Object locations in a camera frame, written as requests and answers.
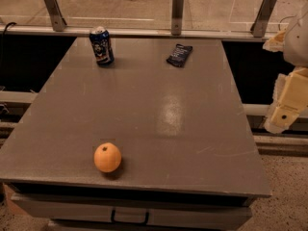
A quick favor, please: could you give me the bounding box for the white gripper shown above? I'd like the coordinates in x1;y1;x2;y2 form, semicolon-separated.
263;2;308;134

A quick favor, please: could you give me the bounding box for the orange fruit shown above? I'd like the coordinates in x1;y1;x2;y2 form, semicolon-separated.
93;142;122;173

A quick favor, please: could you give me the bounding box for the blue pepsi can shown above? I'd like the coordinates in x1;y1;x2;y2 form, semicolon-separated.
90;26;114;66

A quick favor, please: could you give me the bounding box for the dark snack bag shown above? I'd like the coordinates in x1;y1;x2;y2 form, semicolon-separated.
167;44;193;67

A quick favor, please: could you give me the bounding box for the grey drawer front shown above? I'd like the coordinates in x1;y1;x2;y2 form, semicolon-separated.
11;193;252;231

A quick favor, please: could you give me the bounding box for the right metal railing bracket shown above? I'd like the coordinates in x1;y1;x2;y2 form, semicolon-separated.
250;0;277;38

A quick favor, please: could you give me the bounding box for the left metal railing bracket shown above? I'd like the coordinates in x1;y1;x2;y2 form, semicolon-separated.
43;0;66;32

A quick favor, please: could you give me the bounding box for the black drawer handle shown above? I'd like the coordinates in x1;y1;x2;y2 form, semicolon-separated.
111;208;149;225

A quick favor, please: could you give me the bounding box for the black cable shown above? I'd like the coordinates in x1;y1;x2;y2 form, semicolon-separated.
0;21;17;69

